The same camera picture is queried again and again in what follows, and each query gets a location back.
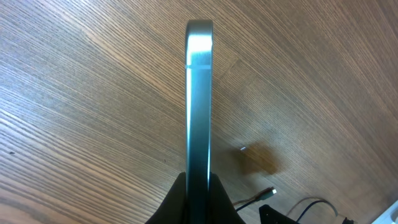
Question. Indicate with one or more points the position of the blue Galaxy S25 smartphone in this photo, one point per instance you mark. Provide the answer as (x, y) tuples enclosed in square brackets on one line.
[(198, 94)]

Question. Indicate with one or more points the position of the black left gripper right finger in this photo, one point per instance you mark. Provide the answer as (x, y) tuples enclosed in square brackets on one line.
[(220, 208)]

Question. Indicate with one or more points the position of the white power strip socket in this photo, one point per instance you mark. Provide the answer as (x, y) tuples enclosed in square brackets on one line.
[(390, 216)]

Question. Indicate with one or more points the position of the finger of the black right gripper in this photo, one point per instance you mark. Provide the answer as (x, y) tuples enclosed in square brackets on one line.
[(270, 216)]

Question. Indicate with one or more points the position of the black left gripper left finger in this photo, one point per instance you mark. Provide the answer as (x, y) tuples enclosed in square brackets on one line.
[(173, 208)]

